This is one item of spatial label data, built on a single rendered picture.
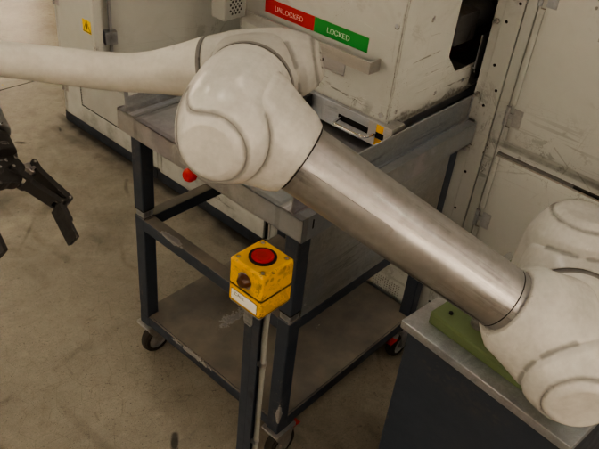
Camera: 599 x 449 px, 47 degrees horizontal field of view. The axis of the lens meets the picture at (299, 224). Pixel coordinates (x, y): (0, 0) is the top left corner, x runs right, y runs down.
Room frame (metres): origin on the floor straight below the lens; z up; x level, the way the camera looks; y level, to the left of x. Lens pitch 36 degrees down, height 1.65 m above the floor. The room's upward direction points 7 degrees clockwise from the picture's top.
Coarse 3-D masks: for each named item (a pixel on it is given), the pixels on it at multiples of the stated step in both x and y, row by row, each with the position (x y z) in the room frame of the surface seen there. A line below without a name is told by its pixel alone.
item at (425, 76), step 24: (432, 0) 1.50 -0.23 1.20; (456, 0) 1.58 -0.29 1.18; (408, 24) 1.44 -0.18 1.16; (432, 24) 1.52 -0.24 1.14; (408, 48) 1.45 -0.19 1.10; (432, 48) 1.54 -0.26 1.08; (408, 72) 1.47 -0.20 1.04; (432, 72) 1.55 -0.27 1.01; (456, 72) 1.65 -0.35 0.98; (408, 96) 1.49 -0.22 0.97; (432, 96) 1.58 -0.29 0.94
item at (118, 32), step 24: (96, 0) 1.72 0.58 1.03; (120, 0) 1.78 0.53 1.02; (144, 0) 1.81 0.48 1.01; (168, 0) 1.85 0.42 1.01; (192, 0) 1.89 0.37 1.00; (96, 24) 1.71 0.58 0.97; (120, 24) 1.78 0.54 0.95; (144, 24) 1.81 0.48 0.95; (168, 24) 1.85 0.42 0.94; (192, 24) 1.89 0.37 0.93; (216, 24) 1.93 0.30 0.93; (240, 24) 1.97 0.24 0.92; (96, 48) 1.71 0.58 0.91; (120, 48) 1.77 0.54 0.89; (144, 48) 1.81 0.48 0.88
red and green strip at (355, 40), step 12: (276, 12) 1.66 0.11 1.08; (288, 12) 1.63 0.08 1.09; (300, 12) 1.61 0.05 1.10; (300, 24) 1.61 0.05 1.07; (312, 24) 1.58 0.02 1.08; (324, 24) 1.56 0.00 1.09; (336, 36) 1.54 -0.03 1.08; (348, 36) 1.52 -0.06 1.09; (360, 36) 1.50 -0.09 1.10; (360, 48) 1.49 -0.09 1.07
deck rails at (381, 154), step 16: (128, 96) 1.49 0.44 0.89; (144, 96) 1.53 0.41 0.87; (160, 96) 1.57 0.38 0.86; (176, 96) 1.60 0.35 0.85; (128, 112) 1.48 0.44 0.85; (144, 112) 1.49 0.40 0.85; (448, 112) 1.59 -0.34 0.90; (464, 112) 1.66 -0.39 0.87; (416, 128) 1.47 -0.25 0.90; (432, 128) 1.54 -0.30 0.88; (448, 128) 1.60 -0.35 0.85; (384, 144) 1.37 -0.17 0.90; (400, 144) 1.43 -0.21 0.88; (416, 144) 1.49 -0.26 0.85; (368, 160) 1.33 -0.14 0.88; (384, 160) 1.38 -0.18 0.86; (288, 208) 1.15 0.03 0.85; (304, 208) 1.16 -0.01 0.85
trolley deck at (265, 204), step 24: (120, 120) 1.50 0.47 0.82; (144, 120) 1.46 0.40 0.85; (168, 120) 1.47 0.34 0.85; (144, 144) 1.44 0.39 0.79; (168, 144) 1.38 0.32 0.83; (360, 144) 1.46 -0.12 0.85; (432, 144) 1.51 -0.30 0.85; (456, 144) 1.58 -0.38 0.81; (384, 168) 1.37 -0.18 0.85; (408, 168) 1.41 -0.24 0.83; (240, 192) 1.23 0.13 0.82; (264, 192) 1.21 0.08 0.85; (264, 216) 1.19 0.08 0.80; (288, 216) 1.15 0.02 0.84; (312, 216) 1.14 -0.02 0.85
